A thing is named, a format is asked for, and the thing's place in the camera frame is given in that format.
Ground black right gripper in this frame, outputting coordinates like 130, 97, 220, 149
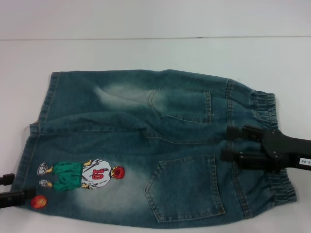
220, 124, 311, 174

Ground blue denim shorts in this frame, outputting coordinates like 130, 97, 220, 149
11, 69, 297, 223

